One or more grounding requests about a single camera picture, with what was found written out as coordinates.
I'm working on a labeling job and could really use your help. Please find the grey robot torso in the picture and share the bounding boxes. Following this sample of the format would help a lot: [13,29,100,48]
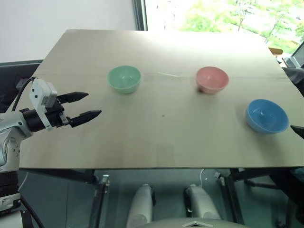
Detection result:
[142,215,247,228]

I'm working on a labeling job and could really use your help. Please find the black table leg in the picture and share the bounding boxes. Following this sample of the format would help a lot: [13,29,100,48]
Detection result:
[217,170,245,225]
[91,174,111,228]

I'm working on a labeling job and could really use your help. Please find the white robot leg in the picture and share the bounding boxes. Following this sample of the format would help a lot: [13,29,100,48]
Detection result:
[125,184,156,228]
[184,184,221,220]

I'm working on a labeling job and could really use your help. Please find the green bowl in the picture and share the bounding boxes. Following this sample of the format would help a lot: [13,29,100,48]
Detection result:
[106,65,142,95]

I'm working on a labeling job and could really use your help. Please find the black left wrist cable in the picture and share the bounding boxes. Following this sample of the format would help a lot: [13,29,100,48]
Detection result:
[11,77,40,113]

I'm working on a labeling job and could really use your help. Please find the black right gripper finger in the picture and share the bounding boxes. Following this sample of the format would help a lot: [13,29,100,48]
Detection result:
[290,124,304,141]

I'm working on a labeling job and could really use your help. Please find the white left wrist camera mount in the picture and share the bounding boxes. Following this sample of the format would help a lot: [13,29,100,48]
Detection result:
[28,77,58,131]

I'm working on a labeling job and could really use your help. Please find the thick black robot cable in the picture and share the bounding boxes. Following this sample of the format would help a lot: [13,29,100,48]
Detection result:
[20,194,46,228]

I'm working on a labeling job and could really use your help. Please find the dark window frame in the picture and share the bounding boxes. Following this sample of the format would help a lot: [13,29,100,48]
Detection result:
[132,0,148,31]

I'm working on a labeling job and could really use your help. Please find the white left robot leg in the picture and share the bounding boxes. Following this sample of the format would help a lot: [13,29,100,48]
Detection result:
[125,184,156,228]

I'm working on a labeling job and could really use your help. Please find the red bowl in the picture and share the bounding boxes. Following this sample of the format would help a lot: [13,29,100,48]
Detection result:
[195,66,229,95]

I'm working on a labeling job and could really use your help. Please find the dark monitor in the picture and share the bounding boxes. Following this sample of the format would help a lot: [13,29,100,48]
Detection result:
[288,42,304,68]

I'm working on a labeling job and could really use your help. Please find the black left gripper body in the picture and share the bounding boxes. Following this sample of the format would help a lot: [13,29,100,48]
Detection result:
[45,96,72,129]

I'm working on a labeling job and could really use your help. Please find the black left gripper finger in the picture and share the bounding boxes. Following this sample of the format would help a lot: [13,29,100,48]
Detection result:
[69,110,103,129]
[57,91,90,105]

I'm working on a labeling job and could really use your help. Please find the dark chair back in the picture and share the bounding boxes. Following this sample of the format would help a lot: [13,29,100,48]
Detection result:
[281,67,304,98]

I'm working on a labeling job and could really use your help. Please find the white right robot leg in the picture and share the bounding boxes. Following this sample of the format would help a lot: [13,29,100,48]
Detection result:
[184,184,221,220]

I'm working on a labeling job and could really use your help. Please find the blue bowl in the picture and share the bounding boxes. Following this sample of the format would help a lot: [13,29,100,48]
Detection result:
[245,99,290,135]

